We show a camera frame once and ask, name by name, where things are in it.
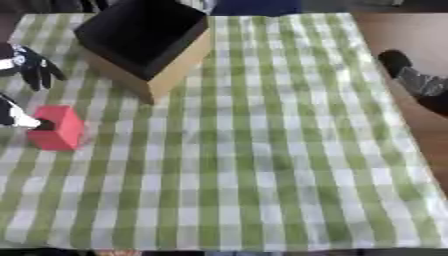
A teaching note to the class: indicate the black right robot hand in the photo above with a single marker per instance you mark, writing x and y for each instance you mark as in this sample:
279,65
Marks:
395,61

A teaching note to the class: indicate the tan cardboard box black inside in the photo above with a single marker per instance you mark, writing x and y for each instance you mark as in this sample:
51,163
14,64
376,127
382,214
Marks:
140,40

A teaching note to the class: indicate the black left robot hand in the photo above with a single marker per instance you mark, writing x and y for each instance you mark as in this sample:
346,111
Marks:
36,68

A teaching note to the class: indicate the red block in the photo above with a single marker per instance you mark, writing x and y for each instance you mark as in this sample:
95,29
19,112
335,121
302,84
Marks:
61,128

